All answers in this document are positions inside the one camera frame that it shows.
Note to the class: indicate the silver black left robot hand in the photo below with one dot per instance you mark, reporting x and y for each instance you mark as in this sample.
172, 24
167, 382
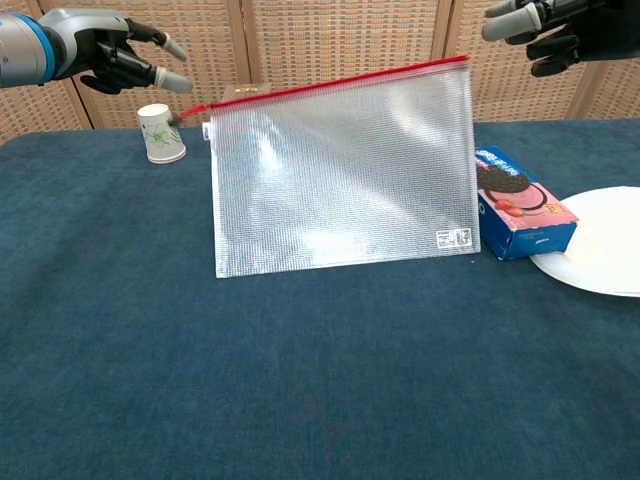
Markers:
85, 40

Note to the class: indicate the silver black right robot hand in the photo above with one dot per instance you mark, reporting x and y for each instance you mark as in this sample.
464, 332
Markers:
600, 30

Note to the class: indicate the clear zip pouch red strip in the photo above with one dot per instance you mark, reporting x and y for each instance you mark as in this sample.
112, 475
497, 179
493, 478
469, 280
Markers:
340, 190

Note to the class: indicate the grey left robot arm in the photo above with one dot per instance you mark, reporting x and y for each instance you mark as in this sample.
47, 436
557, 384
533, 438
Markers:
20, 50

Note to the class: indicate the white paper cup green print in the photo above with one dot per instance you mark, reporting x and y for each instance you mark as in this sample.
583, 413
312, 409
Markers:
160, 145

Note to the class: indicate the clear plastic binder clip box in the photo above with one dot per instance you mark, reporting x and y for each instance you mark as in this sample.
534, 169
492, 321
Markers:
247, 90

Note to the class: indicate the blue Oreo cookie box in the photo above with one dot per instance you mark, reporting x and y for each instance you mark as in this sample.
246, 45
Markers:
530, 220

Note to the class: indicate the white paper plate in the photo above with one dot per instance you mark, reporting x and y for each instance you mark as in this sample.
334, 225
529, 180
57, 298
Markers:
605, 240

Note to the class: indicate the woven wooden folding screen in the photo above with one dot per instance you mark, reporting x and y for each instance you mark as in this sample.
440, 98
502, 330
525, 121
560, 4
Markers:
325, 40

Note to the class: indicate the dark blue table cloth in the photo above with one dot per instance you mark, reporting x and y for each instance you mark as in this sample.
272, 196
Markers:
325, 375

